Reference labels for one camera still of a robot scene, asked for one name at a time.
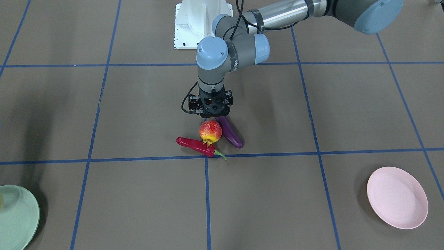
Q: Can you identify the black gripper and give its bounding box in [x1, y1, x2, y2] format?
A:
[199, 87, 231, 118]

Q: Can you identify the purple eggplant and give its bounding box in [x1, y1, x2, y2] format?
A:
[215, 116, 244, 149]

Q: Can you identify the yellow-pink peach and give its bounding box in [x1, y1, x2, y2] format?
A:
[0, 193, 5, 210]

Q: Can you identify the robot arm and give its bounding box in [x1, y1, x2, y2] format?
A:
[182, 0, 404, 118]

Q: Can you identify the red-orange pomegranate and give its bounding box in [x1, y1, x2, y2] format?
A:
[199, 120, 222, 147]

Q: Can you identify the red chili pepper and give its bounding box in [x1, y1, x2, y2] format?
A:
[176, 136, 227, 160]

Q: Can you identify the pink plate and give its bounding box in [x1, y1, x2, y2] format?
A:
[366, 166, 429, 230]

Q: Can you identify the light green plate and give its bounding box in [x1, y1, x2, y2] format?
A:
[0, 185, 40, 250]

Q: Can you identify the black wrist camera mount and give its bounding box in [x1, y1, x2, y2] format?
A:
[188, 94, 203, 113]

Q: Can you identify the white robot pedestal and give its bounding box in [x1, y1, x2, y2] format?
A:
[173, 0, 233, 50]

